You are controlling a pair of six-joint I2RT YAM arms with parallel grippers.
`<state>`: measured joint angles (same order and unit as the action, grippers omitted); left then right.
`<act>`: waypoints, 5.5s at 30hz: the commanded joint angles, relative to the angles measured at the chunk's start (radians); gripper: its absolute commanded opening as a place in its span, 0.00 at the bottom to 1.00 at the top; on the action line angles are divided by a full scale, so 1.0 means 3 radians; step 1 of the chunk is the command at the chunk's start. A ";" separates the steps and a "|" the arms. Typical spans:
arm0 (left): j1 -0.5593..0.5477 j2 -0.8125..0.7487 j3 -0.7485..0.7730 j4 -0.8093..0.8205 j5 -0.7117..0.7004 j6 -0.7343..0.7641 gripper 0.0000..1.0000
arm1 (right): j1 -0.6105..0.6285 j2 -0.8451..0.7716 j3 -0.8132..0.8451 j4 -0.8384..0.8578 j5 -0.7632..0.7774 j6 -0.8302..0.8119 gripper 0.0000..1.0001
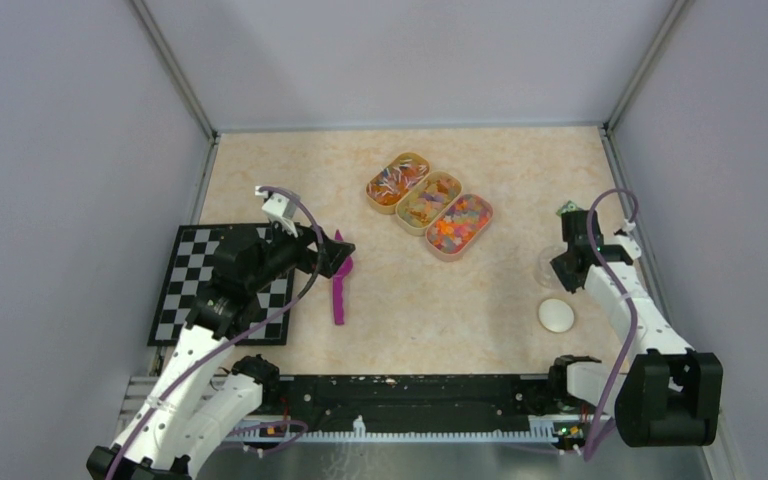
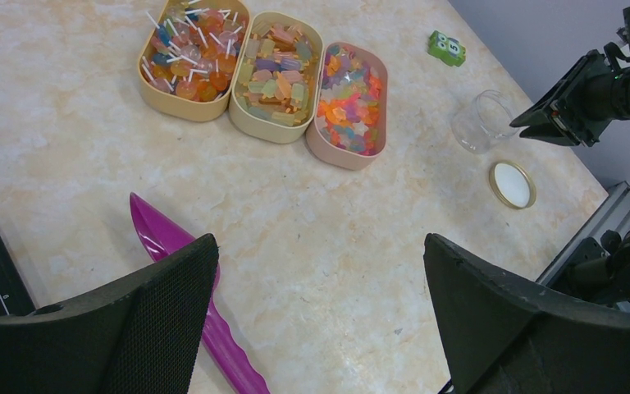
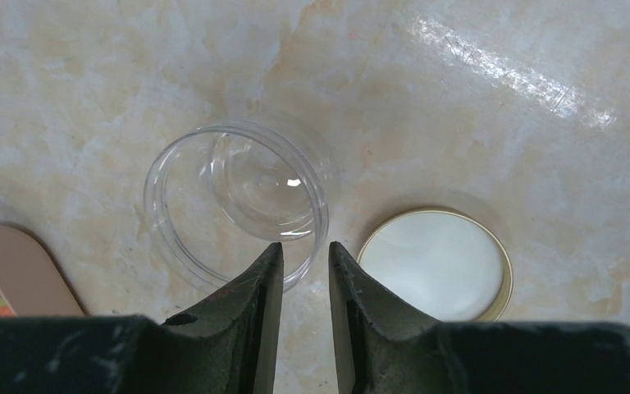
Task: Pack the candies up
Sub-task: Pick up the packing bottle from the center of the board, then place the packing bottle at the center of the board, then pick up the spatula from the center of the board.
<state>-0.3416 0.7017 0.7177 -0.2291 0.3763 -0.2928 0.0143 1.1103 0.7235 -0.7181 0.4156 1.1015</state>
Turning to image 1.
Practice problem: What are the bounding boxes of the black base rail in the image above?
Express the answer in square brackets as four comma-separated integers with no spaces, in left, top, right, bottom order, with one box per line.
[243,374,595,441]

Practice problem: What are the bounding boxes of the clear plastic cup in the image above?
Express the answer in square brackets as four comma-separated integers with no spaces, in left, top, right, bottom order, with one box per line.
[534,245,566,291]

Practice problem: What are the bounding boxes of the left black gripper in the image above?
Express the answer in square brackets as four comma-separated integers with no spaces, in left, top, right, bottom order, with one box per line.
[246,215,354,292]

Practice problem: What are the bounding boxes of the tray of striped candies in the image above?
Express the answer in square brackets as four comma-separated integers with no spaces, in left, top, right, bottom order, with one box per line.
[365,152,431,215]

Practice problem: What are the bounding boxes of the tray of yellow purple candies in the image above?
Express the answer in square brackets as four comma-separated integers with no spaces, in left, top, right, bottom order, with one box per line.
[395,171,463,236]

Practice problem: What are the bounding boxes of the tray of orange pink candies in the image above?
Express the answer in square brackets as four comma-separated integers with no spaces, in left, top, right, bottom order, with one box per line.
[425,194,494,262]

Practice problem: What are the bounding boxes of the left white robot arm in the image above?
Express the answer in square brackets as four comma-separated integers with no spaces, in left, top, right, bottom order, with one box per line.
[86,223,356,479]

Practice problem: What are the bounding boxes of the white round lid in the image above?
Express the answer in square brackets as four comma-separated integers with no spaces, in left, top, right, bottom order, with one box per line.
[538,298,575,334]

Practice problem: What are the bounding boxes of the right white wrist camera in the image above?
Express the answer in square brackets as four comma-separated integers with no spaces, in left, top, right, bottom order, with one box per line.
[614,220,642,261]

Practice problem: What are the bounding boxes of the purple plastic scoop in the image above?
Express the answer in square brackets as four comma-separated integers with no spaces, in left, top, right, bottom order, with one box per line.
[331,256,353,326]

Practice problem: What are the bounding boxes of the green owl eraser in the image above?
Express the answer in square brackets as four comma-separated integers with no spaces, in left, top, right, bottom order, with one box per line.
[556,200,581,217]

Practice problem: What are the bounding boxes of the black white checkerboard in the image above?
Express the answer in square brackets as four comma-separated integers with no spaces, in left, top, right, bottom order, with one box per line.
[147,223,295,347]

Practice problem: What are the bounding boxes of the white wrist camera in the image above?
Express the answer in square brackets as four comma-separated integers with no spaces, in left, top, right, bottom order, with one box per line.
[614,220,642,261]
[255,185,299,237]

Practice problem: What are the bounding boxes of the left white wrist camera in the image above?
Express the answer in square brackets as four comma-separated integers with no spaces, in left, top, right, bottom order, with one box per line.
[255,185,299,237]

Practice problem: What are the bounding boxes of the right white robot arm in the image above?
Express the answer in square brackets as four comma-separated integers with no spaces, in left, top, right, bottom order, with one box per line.
[546,210,724,447]

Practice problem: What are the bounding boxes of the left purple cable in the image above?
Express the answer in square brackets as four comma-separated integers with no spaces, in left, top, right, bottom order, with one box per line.
[104,186,325,480]

